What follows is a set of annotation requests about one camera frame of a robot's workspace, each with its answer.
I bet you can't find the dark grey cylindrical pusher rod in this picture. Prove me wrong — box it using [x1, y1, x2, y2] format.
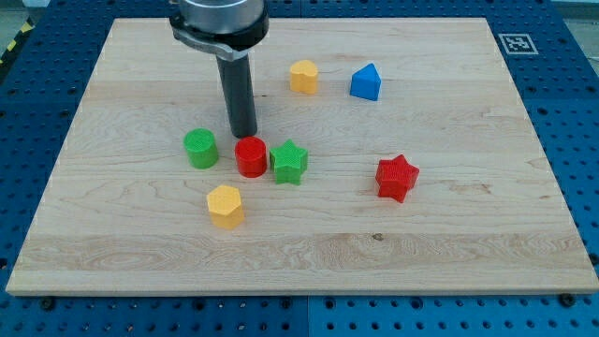
[216, 55, 257, 139]

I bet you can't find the light wooden board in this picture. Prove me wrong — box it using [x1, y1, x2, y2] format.
[7, 18, 598, 297]

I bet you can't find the yellow heart block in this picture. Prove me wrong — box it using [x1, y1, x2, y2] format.
[289, 60, 319, 95]

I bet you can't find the red cylinder block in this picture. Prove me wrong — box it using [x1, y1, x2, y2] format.
[234, 137, 267, 178]

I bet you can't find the green cylinder block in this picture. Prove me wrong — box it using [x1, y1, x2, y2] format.
[183, 128, 219, 169]

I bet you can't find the green star block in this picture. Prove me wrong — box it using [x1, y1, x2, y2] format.
[270, 139, 308, 185]

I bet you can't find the blue triangular block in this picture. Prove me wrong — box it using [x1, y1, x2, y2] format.
[350, 63, 382, 101]

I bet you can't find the yellow hexagon block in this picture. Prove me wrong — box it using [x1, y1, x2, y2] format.
[207, 184, 244, 230]

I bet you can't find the red star block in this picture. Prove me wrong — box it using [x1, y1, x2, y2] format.
[375, 154, 419, 203]

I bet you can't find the white fiducial marker tag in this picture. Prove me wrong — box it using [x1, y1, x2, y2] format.
[498, 33, 538, 55]

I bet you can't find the black bolt left front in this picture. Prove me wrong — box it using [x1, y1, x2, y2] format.
[39, 297, 56, 312]

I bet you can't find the black bolt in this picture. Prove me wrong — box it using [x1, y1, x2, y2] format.
[39, 297, 56, 312]
[558, 293, 577, 308]

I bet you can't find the black bolt right front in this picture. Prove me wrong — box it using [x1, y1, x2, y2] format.
[558, 293, 577, 308]

